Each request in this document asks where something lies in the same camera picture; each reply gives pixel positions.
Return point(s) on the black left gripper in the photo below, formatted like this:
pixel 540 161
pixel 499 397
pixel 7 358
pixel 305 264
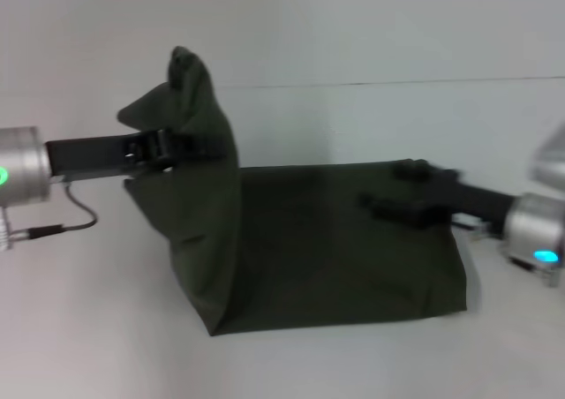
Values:
pixel 88 158

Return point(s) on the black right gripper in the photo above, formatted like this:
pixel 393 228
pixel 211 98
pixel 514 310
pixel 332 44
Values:
pixel 472 198

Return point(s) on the dark green FREE T-shirt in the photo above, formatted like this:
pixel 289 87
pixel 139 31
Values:
pixel 309 240

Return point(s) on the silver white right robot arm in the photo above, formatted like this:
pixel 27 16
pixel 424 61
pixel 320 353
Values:
pixel 534 227

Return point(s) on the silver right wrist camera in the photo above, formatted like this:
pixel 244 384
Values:
pixel 549 160

